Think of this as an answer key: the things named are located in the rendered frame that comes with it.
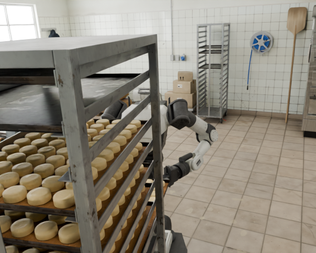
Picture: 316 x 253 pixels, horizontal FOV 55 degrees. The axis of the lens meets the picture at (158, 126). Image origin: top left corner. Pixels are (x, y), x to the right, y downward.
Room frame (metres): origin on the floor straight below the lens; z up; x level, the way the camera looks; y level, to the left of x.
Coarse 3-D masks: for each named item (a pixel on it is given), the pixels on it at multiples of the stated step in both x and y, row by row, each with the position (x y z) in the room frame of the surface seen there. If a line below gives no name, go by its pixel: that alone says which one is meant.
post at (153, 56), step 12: (156, 36) 1.11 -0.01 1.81; (156, 48) 1.11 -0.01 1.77; (156, 60) 1.10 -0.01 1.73; (156, 72) 1.10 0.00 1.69; (156, 84) 1.09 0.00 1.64; (156, 96) 1.10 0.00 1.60; (156, 108) 1.10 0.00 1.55; (156, 120) 1.10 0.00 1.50; (156, 132) 1.10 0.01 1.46; (156, 144) 1.10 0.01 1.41; (156, 156) 1.10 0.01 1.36; (156, 168) 1.10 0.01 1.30; (156, 180) 1.10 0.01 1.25; (156, 192) 1.10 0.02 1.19; (156, 204) 1.10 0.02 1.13; (156, 216) 1.10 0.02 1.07
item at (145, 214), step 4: (148, 208) 1.08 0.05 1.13; (144, 212) 1.05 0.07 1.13; (144, 216) 1.02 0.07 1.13; (140, 220) 1.00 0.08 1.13; (144, 220) 1.00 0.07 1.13; (140, 224) 0.97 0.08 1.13; (136, 228) 0.95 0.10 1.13; (140, 228) 0.95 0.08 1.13; (136, 232) 0.93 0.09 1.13; (132, 236) 0.90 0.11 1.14; (136, 236) 0.91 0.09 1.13; (132, 240) 0.88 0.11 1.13; (128, 244) 0.85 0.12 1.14; (132, 244) 0.86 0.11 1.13; (128, 248) 0.85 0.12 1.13; (132, 248) 0.84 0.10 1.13; (128, 252) 0.83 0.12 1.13
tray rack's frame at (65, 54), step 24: (0, 48) 0.62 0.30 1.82; (24, 48) 0.58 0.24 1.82; (48, 48) 0.55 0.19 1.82; (72, 48) 0.52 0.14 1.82; (96, 48) 0.61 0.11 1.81; (120, 48) 0.74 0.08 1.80; (72, 72) 0.50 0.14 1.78; (72, 96) 0.50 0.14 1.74; (72, 120) 0.50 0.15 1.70; (72, 144) 0.51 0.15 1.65; (72, 168) 0.51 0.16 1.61; (96, 216) 0.52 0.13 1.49; (0, 240) 0.56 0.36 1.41; (96, 240) 0.51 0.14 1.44
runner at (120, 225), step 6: (150, 168) 1.06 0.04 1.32; (144, 180) 0.97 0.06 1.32; (138, 186) 0.90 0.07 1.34; (138, 192) 0.89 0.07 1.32; (132, 198) 0.83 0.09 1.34; (132, 204) 0.83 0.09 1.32; (126, 210) 0.77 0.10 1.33; (126, 216) 0.77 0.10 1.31; (120, 222) 0.72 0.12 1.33; (120, 228) 0.72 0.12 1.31; (114, 234) 0.67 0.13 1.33; (108, 240) 0.64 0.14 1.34; (114, 240) 0.67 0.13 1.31; (108, 246) 0.63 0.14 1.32; (102, 252) 0.59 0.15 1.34; (108, 252) 0.63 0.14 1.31
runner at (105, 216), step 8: (144, 152) 0.99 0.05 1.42; (136, 168) 0.89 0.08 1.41; (128, 176) 0.81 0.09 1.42; (128, 184) 0.81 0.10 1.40; (120, 192) 0.74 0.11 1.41; (112, 200) 0.68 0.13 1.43; (112, 208) 0.68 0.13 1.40; (104, 216) 0.63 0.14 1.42; (104, 224) 0.62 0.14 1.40; (80, 248) 0.51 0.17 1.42
